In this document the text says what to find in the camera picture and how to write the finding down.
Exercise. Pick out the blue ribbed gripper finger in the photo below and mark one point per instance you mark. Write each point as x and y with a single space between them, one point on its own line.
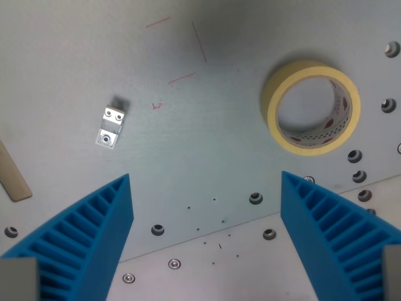
78 238
332 238

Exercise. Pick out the silver screw head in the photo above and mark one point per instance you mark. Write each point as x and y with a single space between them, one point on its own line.
309 179
174 263
128 277

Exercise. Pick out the flat wooden stick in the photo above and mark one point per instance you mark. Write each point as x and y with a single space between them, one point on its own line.
12 177

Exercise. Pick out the yellow masking tape roll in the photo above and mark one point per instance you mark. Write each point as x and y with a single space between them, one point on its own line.
311 107

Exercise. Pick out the small aluminium angle bracket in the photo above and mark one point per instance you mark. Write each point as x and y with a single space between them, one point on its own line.
110 126

